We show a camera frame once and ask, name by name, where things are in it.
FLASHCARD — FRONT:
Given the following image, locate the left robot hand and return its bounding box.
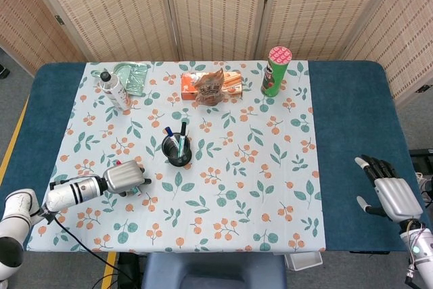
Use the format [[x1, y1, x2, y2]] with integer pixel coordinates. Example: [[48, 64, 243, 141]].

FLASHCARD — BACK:
[[101, 159, 152, 197]]

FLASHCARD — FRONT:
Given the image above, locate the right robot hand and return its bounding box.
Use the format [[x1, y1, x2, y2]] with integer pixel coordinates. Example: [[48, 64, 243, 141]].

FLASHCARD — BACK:
[[354, 154, 424, 224]]

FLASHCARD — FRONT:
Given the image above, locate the green marker with black cap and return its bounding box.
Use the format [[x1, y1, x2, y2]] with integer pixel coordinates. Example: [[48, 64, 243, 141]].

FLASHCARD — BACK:
[[177, 121, 188, 160]]

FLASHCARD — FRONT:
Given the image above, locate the black mesh pen holder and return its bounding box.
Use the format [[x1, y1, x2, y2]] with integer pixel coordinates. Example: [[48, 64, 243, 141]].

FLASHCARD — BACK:
[[161, 133, 192, 168]]

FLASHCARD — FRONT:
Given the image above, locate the white marker with blue cap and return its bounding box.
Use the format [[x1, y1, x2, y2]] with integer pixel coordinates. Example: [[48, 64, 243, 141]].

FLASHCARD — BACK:
[[164, 127, 180, 154]]

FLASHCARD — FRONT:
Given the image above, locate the black side stand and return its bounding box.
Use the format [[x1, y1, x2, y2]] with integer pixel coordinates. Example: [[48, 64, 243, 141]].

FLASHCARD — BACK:
[[409, 148, 433, 181]]

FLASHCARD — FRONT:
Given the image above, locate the white bottle with black cap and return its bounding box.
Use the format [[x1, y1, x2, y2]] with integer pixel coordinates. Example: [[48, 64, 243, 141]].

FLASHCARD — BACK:
[[99, 69, 133, 111]]

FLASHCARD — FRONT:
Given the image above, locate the green plastic packet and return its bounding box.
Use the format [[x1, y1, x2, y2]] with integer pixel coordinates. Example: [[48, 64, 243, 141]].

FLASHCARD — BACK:
[[113, 62, 150, 96]]

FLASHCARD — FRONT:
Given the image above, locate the orange biscuit box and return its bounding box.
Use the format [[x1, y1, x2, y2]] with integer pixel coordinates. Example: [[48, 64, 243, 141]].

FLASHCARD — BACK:
[[181, 71, 244, 101]]

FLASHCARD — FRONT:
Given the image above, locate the white plastic box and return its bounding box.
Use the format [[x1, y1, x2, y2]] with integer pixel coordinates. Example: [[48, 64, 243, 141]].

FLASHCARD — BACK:
[[283, 252, 324, 271]]

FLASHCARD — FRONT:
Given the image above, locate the floral printed tablecloth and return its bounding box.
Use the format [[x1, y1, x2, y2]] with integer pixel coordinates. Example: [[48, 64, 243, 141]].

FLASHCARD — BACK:
[[26, 60, 327, 253]]

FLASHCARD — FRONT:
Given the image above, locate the brown spouted sauce pouch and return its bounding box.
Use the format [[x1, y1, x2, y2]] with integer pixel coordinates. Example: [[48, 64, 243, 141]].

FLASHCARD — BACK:
[[193, 68, 227, 107]]

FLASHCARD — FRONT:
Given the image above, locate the blue chair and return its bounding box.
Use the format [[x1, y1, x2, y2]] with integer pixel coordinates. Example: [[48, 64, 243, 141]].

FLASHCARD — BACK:
[[141, 253, 288, 289]]

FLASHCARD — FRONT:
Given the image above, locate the green chips can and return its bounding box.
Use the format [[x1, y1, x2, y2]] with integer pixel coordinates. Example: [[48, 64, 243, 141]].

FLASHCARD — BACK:
[[260, 45, 294, 97]]

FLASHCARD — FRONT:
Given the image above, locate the woven folding screen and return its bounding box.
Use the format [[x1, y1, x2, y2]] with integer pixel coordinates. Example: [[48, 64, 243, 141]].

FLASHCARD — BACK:
[[0, 0, 433, 107]]

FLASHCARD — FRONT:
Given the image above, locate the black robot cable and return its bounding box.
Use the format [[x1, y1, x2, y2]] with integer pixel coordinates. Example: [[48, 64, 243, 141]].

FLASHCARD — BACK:
[[50, 214, 119, 289]]

